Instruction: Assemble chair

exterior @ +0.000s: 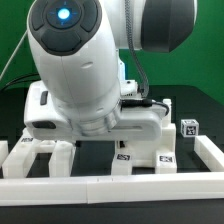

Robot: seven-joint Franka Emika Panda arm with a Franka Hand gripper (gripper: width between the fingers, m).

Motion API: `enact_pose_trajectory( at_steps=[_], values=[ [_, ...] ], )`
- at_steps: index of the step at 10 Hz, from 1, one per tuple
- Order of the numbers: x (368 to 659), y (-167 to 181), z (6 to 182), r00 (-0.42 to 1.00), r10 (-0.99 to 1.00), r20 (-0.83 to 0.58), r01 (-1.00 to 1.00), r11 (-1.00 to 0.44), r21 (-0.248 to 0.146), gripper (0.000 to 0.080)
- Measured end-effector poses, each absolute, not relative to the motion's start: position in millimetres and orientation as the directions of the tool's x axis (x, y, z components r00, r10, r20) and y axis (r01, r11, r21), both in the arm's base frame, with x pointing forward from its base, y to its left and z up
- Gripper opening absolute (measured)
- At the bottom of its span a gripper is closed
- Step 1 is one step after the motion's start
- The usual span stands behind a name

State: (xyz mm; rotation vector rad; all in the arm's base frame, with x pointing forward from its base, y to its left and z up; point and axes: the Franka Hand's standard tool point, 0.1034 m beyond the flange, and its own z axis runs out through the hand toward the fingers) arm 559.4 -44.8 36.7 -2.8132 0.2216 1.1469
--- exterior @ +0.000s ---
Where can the white U-shaped fence frame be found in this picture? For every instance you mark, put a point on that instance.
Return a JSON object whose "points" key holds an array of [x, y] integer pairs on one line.
{"points": [[16, 188]]}

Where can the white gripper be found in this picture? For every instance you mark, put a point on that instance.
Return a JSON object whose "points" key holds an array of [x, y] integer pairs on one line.
{"points": [[44, 122]]}

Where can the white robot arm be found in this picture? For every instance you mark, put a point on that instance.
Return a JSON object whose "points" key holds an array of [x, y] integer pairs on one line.
{"points": [[75, 45]]}

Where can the white tagged cube right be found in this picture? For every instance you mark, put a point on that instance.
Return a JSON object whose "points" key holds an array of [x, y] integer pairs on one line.
{"points": [[189, 127]]}

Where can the white chair back part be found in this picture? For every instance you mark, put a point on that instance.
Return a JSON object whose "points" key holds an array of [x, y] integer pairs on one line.
{"points": [[36, 156]]}

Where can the white chair seat part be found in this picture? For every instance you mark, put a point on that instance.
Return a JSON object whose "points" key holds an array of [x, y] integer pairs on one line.
{"points": [[146, 130]]}

